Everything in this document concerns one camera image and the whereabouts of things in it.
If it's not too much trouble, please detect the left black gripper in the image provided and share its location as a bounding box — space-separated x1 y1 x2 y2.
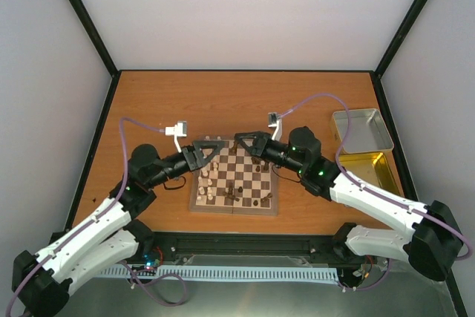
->
148 141 226 188

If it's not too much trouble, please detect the dark pawn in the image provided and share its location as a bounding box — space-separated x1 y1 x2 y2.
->
229 140 238 155

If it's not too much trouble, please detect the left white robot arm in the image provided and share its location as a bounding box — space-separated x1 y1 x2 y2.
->
12 140 225 316

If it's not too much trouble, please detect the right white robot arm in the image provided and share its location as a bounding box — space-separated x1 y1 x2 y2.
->
235 126 462 281

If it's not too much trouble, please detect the row of white chess pieces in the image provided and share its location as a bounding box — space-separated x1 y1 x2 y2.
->
195 153 220 207

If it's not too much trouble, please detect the wooden folding chess board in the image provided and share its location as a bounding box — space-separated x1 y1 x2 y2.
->
189 135 278 216

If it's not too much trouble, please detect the dark bishop chess piece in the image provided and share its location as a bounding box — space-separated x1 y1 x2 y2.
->
261 193 272 203

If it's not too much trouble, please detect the silver tin lid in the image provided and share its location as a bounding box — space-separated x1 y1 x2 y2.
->
330 108 394 154

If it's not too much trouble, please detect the gold tin box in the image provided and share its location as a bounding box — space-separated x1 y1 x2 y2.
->
339 152 401 195

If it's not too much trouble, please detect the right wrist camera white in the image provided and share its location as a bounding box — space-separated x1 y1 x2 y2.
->
268 112 283 141

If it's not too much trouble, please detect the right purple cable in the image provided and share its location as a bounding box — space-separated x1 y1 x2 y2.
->
281 93 469 293

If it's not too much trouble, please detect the purple cable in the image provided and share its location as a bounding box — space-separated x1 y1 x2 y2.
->
5 117 166 317
281 93 469 293

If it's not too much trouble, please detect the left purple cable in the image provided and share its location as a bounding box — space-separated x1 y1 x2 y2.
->
5 117 166 317

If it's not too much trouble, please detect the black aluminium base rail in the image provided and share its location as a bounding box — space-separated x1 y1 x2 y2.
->
47 230 445 269

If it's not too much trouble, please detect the light blue cable duct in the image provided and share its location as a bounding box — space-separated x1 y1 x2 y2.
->
94 264 341 284

